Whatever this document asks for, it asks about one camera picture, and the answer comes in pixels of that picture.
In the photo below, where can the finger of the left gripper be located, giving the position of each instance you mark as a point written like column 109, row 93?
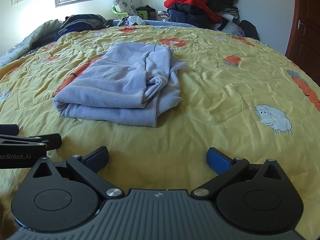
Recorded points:
column 52, row 141
column 9, row 129

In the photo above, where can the red puffer jacket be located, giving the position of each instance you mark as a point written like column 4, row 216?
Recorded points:
column 200, row 4

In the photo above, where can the dark clothes heap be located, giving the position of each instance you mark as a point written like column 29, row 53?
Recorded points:
column 225, row 8

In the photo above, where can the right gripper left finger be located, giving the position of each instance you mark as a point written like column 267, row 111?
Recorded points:
column 85, row 169

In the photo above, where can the white wall switch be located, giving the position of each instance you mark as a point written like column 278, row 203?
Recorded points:
column 15, row 2

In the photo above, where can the silver door handle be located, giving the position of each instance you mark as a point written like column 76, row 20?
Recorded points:
column 300, row 25

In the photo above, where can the lavender long sleeve sweater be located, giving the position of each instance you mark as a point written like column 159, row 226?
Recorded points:
column 132, row 84

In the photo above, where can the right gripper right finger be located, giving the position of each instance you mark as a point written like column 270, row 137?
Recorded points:
column 227, row 170

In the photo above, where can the brown wooden door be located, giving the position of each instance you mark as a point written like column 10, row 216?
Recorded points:
column 303, row 46

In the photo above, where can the folded dark clothes stack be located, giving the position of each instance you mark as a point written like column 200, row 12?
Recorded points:
column 82, row 22

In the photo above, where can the blue mattress sheet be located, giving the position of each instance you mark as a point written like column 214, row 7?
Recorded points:
column 115, row 23

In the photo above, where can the white crumpled plastic bag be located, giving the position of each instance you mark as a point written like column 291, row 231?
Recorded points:
column 129, row 21

